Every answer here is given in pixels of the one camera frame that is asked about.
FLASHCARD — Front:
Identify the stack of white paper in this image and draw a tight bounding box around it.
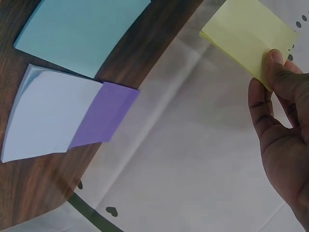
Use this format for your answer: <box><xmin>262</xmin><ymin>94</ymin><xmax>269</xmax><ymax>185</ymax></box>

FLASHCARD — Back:
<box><xmin>0</xmin><ymin>63</ymin><xmax>104</xmax><ymax>163</ymax></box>

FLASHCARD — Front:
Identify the stack of teal paper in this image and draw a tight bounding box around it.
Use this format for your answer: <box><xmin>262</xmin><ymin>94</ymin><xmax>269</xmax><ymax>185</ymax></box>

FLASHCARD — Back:
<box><xmin>14</xmin><ymin>0</ymin><xmax>152</xmax><ymax>79</ymax></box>

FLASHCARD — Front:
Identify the person's right hand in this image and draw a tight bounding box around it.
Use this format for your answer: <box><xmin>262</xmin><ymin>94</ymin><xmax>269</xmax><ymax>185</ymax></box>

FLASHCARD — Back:
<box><xmin>248</xmin><ymin>49</ymin><xmax>309</xmax><ymax>232</ymax></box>

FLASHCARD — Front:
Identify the folded purple paper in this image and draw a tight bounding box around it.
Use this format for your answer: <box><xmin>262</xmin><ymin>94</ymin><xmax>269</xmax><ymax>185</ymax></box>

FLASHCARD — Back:
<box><xmin>68</xmin><ymin>81</ymin><xmax>140</xmax><ymax>148</ymax></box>

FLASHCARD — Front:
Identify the yellow paper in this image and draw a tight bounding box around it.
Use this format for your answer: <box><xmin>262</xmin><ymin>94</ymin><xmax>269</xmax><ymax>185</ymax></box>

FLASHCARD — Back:
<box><xmin>198</xmin><ymin>0</ymin><xmax>299</xmax><ymax>92</ymax></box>

